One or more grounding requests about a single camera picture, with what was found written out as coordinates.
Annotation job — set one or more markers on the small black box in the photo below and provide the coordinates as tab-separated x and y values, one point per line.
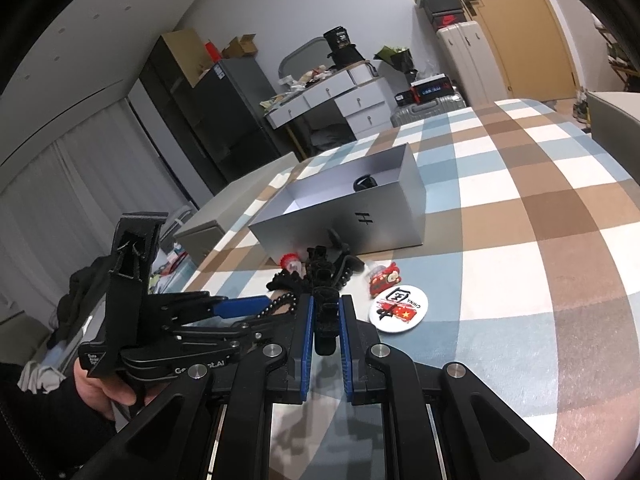
402	98

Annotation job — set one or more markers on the white suitcase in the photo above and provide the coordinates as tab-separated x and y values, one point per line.
465	60

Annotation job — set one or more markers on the dark grey fridge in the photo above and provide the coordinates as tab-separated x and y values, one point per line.
225	110

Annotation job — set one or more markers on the pile of dresser clutter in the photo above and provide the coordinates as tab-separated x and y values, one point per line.
305	80

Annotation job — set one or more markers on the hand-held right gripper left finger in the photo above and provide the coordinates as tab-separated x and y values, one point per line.
306	345

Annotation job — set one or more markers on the black bag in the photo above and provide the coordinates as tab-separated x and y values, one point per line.
342	42

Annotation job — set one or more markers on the silver suitcase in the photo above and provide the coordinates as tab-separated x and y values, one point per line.
425	111

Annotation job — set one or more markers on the white dresser with drawers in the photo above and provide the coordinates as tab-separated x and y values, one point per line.
350	97

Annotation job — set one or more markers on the dark wrapped flower bouquet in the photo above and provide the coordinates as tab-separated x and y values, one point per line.
395	57

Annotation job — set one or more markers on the open brown cardboard box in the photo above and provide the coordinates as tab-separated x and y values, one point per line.
240	46

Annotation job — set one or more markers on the plain black shoe box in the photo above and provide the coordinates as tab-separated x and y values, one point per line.
450	5

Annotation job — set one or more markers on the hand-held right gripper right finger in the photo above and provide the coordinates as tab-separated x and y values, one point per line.
348	355

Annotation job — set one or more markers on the silver cardboard box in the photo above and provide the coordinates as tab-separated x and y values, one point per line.
380	220

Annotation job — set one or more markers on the black bow hair clip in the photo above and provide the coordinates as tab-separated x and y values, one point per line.
285	280

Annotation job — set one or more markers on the checked blanket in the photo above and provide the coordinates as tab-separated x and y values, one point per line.
500	220

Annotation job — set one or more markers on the red figure charm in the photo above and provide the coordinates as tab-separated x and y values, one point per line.
384	277

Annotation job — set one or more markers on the grey cloth under dresser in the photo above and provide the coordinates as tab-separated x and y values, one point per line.
325	138

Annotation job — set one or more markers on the red black flat box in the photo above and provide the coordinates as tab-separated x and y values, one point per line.
430	91

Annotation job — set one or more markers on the dark cloth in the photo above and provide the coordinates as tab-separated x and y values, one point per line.
75	305

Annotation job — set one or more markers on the wooden door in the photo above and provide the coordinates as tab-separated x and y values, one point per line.
525	35

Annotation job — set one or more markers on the black shoe box red logo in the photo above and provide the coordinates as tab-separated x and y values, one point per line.
452	20

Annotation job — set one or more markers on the rounded grey mirror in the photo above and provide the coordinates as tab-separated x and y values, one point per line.
300	60

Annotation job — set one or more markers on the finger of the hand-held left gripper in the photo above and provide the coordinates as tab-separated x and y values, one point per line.
215	336
240	306

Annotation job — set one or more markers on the bedside clutter pile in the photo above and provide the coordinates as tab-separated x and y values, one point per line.
172	266

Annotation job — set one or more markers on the wooden shoe rack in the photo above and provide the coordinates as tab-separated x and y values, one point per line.
620	60

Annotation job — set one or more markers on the person's left hand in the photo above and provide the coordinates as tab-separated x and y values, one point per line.
97	390

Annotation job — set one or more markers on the dark glass wardrobe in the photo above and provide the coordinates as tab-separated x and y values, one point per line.
170	100

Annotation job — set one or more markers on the black hair claw clip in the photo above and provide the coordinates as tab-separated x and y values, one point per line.
325	320

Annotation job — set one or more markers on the person's left forearm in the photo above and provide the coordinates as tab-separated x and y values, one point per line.
45	435

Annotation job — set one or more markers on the shoes scattered on floor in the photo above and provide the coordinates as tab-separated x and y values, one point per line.
580	105

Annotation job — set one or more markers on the grey curtain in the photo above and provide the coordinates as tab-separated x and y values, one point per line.
75	200

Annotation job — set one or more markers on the round white badge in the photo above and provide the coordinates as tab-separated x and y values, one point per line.
400	316

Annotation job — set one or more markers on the black scrunchie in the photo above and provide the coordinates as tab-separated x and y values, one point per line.
364	182

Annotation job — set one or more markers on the plain grey storage chest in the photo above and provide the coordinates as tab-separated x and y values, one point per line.
612	115

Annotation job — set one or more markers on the red packet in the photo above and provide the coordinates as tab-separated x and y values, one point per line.
212	51

